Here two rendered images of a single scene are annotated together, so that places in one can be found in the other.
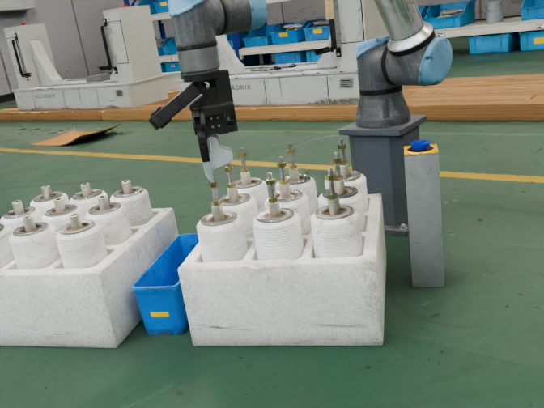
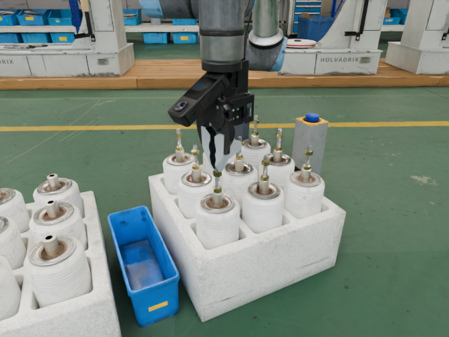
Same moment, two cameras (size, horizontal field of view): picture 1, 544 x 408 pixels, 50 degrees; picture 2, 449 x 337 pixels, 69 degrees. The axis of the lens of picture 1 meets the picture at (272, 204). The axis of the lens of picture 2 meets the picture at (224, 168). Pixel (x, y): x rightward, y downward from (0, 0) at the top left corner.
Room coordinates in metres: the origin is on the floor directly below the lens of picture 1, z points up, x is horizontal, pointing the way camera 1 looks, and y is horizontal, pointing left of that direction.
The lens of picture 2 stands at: (0.66, 0.48, 0.64)
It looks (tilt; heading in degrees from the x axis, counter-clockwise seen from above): 28 degrees down; 319
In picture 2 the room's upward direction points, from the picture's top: straight up
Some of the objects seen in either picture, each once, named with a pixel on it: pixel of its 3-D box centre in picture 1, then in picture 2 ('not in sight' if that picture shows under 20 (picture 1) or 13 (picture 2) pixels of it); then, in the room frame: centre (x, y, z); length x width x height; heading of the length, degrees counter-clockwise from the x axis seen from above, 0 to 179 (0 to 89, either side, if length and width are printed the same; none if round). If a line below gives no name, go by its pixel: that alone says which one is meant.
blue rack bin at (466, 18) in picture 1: (449, 14); (127, 17); (5.78, -1.95, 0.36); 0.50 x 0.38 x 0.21; 143
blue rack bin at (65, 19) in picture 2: not in sight; (65, 17); (6.39, -1.24, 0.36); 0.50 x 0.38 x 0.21; 140
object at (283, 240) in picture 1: (281, 257); (261, 222); (1.08, 0.00, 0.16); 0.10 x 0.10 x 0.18
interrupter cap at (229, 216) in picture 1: (218, 218); (217, 203); (1.11, 0.11, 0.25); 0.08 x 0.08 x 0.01
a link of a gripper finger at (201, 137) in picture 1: (202, 138); (223, 131); (1.09, 0.11, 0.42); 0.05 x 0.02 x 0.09; 3
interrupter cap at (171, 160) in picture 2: (246, 183); (180, 159); (1.34, 0.05, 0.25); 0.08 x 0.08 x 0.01
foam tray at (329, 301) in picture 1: (295, 263); (238, 219); (1.19, -0.03, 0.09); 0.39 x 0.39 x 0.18; 76
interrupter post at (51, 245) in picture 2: (75, 222); (51, 245); (1.18, 0.42, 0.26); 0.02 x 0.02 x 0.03
